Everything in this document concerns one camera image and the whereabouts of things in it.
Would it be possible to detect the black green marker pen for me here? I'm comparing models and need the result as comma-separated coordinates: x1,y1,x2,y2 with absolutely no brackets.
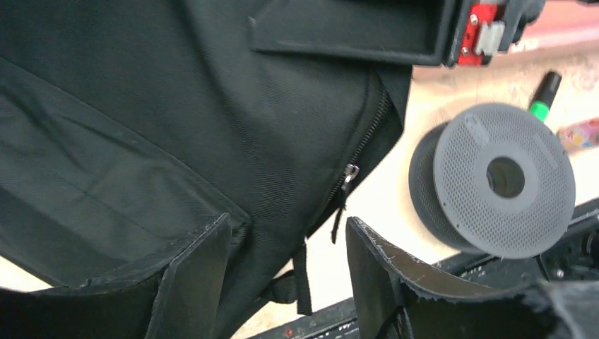
528,71,562,122

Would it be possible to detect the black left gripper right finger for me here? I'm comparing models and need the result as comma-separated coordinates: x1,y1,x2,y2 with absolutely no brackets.
345,217,598,338

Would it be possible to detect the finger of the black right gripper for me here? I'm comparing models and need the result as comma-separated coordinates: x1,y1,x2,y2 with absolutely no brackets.
250,1,456,66

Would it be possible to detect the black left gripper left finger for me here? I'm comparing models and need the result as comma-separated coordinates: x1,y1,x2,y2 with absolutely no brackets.
1,214,231,338

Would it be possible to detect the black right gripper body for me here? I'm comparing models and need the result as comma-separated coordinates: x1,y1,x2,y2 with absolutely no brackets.
446,0,545,66

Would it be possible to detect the black student backpack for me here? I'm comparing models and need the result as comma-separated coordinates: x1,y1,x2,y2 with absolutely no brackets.
1,1,412,338

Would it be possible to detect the black metal base rail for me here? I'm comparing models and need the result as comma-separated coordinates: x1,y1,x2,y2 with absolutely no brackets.
261,200,598,338

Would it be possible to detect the red treehouse paperback book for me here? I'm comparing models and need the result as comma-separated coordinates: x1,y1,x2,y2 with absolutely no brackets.
557,117,598,153

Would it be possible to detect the grey filament spool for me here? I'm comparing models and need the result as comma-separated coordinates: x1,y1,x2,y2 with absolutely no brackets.
408,102,576,259

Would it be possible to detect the translucent pink plastic box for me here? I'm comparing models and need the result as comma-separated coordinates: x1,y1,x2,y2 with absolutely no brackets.
413,1,598,80

